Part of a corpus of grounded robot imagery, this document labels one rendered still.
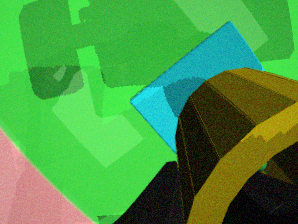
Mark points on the green marble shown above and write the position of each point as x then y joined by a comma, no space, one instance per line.
262,168

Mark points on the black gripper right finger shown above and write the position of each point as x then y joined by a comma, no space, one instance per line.
264,200

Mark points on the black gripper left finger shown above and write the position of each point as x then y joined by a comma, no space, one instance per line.
160,202

